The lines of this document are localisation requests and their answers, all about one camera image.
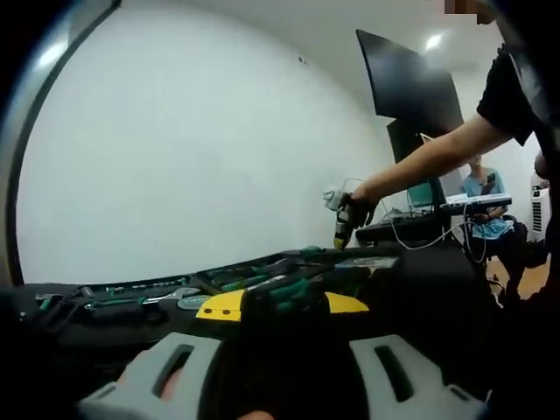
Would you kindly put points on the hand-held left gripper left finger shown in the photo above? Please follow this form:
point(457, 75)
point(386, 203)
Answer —
point(201, 363)

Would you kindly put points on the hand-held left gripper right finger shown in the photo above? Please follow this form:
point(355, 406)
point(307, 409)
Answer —
point(366, 363)

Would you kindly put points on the green hex key set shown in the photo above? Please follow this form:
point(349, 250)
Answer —
point(127, 301)

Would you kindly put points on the person's left hand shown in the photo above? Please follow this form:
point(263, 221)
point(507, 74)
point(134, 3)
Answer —
point(133, 369)

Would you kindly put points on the black toolbox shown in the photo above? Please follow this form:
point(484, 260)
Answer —
point(166, 316)

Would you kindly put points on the small silver green tool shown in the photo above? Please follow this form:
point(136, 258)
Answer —
point(46, 301)

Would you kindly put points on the black desk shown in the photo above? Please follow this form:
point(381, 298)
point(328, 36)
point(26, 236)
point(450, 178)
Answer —
point(394, 229)

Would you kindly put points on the silver adjustable wrench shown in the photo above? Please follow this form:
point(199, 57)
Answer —
point(170, 295)

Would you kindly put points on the white tower appliance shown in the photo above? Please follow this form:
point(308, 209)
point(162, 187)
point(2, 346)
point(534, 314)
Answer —
point(538, 210)

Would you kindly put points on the person's right hand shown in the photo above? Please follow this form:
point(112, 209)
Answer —
point(363, 210)

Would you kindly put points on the large black monitor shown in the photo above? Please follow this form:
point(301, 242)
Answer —
point(407, 79)

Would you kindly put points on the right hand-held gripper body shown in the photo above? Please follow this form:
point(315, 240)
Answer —
point(336, 199)

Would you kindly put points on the white keyboard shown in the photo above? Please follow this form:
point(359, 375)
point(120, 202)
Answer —
point(477, 202)

